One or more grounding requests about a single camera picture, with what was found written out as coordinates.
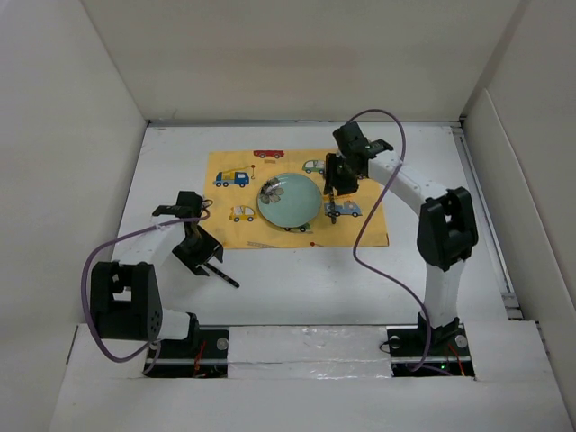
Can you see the silver fork patterned handle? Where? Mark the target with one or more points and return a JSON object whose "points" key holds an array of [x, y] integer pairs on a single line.
{"points": [[222, 275]]}

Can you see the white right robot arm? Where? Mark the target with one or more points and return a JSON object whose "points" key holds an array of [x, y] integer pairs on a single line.
{"points": [[447, 229]]}

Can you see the green floral ceramic plate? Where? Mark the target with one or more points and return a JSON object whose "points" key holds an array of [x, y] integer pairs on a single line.
{"points": [[289, 201]]}

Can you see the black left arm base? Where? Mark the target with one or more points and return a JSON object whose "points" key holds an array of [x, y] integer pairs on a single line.
{"points": [[203, 354]]}

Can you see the white foam base cover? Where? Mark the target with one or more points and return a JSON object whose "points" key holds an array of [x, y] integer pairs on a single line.
{"points": [[308, 352]]}

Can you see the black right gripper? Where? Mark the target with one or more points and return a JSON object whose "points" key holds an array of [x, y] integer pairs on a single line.
{"points": [[332, 159]]}

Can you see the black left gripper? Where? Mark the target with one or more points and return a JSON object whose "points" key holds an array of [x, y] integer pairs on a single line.
{"points": [[211, 249]]}

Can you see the yellow car print placemat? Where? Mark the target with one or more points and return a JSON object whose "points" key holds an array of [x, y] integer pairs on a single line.
{"points": [[233, 179]]}

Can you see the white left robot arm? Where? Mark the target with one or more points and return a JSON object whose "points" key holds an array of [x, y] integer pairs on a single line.
{"points": [[122, 296]]}

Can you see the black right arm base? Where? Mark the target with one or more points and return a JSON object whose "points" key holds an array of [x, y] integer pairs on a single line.
{"points": [[448, 353]]}

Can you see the silver spoon patterned handle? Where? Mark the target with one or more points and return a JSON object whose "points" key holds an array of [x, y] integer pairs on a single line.
{"points": [[332, 208]]}

